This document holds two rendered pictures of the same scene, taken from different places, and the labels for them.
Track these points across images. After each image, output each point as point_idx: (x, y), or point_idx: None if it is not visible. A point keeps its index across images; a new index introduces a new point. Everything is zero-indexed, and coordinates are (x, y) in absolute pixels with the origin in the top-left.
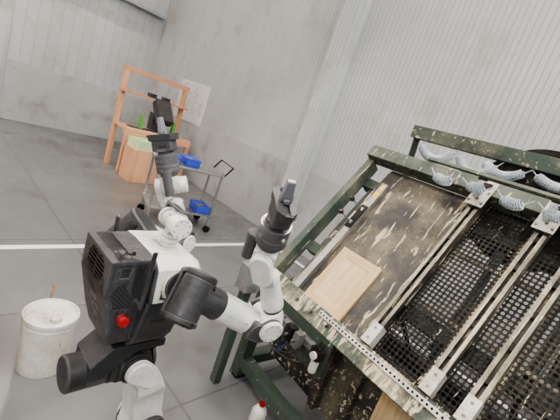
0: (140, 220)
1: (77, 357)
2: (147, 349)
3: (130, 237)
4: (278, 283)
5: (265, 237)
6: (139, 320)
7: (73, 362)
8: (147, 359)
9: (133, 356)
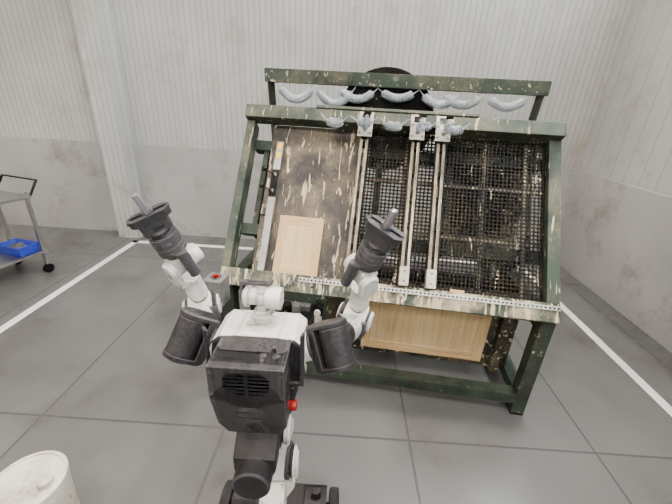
0: (206, 317)
1: (253, 464)
2: None
3: (237, 339)
4: None
5: (376, 263)
6: (295, 393)
7: (257, 470)
8: None
9: None
